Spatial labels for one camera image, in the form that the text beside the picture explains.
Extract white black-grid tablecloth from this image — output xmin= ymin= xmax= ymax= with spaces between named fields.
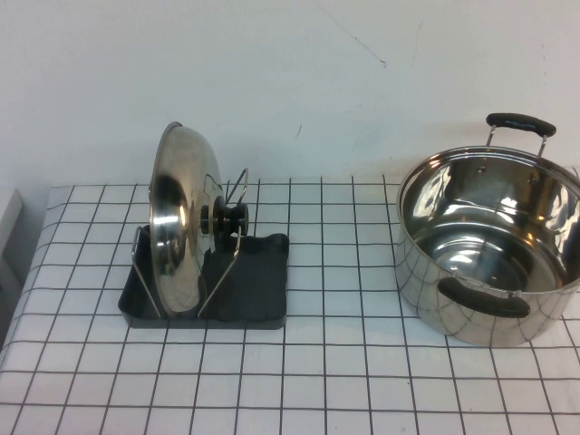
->
xmin=0 ymin=175 xmax=580 ymax=435

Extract black tray wire lid rack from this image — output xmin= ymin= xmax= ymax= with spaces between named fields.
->
xmin=116 ymin=168 xmax=290 ymax=331

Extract pale furniture panel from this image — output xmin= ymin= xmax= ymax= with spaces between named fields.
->
xmin=0 ymin=188 xmax=24 ymax=295

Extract stainless steel pot black handles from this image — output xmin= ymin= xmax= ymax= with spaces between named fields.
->
xmin=394 ymin=112 xmax=580 ymax=350

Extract stainless steel pot lid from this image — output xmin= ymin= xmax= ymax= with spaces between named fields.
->
xmin=148 ymin=121 xmax=251 ymax=318

